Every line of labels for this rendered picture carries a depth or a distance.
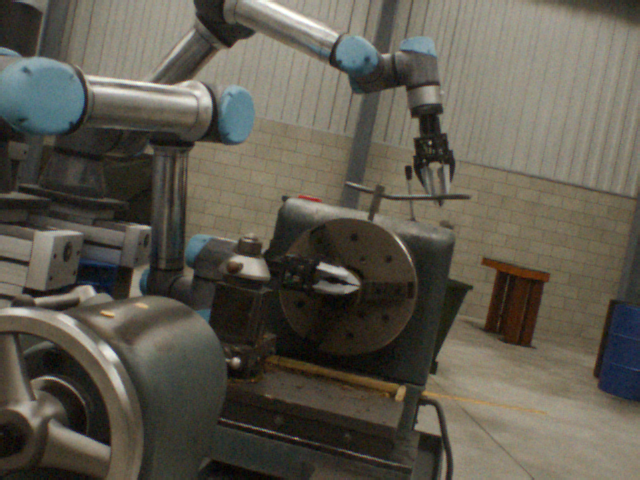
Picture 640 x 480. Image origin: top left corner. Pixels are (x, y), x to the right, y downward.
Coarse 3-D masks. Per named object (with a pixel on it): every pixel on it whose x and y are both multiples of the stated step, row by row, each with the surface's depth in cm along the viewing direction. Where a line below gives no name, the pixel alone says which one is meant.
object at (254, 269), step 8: (232, 256) 112; (240, 256) 111; (224, 264) 111; (248, 264) 110; (256, 264) 111; (264, 264) 112; (224, 272) 111; (240, 272) 110; (248, 272) 110; (256, 272) 110; (264, 272) 112; (264, 280) 111
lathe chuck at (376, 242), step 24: (336, 240) 169; (360, 240) 168; (384, 240) 167; (360, 264) 168; (384, 264) 167; (408, 264) 166; (288, 312) 171; (312, 312) 170; (360, 312) 169; (384, 312) 167; (408, 312) 166; (336, 336) 170; (360, 336) 169; (384, 336) 168
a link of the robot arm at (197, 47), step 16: (192, 32) 175; (208, 32) 172; (224, 32) 173; (240, 32) 175; (256, 32) 180; (176, 48) 176; (192, 48) 175; (208, 48) 175; (224, 48) 177; (160, 64) 178; (176, 64) 176; (192, 64) 176; (144, 80) 179; (160, 80) 177; (176, 80) 178; (128, 144) 182; (144, 144) 188
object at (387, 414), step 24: (240, 384) 108; (264, 384) 111; (288, 384) 114; (312, 384) 117; (240, 408) 106; (264, 408) 105; (288, 408) 104; (312, 408) 104; (336, 408) 105; (360, 408) 108; (384, 408) 111; (312, 432) 104; (336, 432) 103; (360, 432) 103; (384, 432) 102
